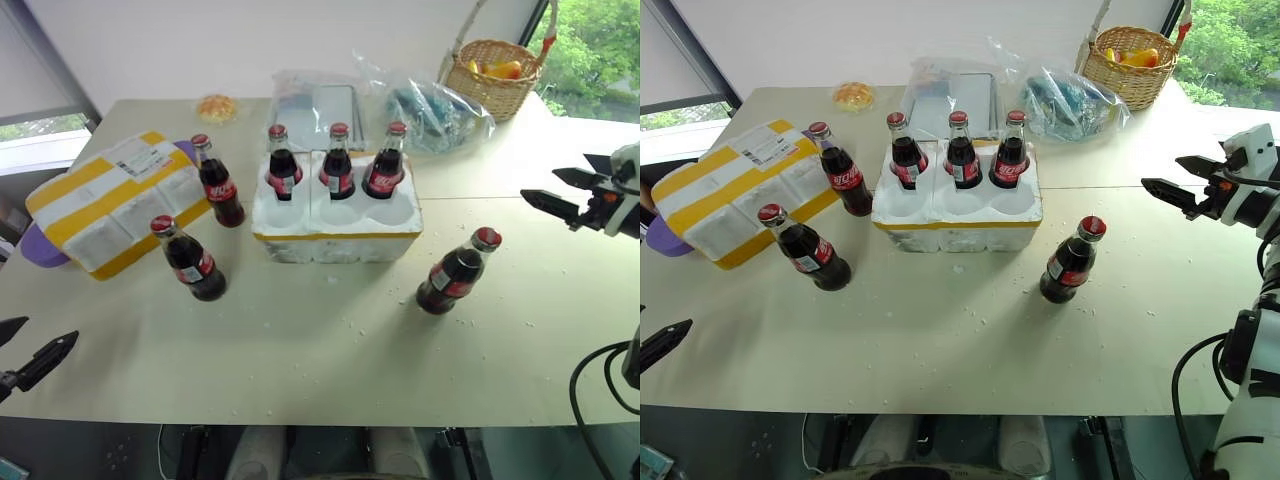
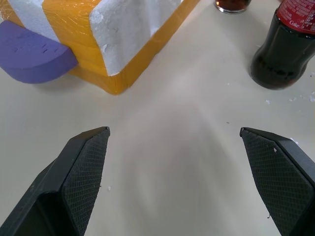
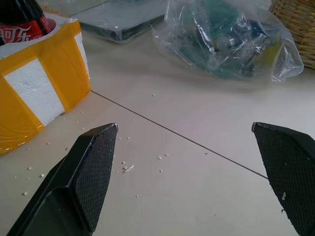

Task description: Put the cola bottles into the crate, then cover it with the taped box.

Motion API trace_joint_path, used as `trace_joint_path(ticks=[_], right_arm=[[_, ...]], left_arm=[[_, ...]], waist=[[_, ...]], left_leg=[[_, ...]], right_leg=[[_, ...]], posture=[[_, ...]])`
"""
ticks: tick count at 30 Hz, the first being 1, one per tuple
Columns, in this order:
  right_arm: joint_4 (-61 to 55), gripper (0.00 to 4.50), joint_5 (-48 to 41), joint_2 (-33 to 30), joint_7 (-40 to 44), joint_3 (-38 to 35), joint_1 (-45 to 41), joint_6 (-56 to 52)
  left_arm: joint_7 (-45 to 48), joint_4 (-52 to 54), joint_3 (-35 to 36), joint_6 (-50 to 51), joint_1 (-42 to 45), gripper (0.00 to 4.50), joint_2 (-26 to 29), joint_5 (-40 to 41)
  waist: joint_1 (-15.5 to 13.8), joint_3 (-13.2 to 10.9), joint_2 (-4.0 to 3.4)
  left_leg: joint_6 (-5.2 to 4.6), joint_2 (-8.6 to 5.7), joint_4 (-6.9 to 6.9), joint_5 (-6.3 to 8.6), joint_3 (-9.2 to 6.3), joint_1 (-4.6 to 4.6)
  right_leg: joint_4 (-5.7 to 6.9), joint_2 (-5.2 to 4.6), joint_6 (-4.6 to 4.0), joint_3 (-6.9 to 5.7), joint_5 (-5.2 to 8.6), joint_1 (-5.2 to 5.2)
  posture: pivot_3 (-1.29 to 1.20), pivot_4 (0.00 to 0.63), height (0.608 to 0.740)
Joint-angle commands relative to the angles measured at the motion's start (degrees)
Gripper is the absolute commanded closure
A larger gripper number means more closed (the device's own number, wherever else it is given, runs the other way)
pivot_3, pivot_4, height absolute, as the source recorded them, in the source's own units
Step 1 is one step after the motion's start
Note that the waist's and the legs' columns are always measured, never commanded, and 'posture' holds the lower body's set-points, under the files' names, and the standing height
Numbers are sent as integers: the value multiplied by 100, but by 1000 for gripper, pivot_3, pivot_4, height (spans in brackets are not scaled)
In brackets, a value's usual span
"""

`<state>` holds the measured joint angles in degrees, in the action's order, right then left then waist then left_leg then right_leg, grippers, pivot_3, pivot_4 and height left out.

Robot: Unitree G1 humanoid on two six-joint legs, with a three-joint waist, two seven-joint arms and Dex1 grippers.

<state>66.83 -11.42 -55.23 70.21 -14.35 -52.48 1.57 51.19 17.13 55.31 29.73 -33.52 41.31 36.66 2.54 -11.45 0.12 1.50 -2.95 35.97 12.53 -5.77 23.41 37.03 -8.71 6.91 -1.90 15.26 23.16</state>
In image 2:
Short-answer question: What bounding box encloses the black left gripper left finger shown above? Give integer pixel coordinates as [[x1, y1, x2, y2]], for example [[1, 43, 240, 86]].
[[0, 126, 111, 236]]

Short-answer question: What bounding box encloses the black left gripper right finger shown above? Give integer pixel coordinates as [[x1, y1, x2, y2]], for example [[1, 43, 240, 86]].
[[240, 127, 315, 236]]

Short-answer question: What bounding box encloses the cola bottle red label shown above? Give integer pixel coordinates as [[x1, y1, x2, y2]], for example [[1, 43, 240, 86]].
[[250, 0, 315, 90]]

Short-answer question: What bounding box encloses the white styrofoam block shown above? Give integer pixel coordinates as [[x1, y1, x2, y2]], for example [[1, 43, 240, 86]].
[[0, 0, 201, 95]]

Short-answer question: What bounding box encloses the glass of cola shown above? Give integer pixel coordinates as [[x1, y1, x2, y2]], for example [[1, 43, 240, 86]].
[[213, 0, 252, 14]]

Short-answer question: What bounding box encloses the purple foam handle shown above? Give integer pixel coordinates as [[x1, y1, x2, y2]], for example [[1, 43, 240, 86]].
[[0, 20, 79, 85]]

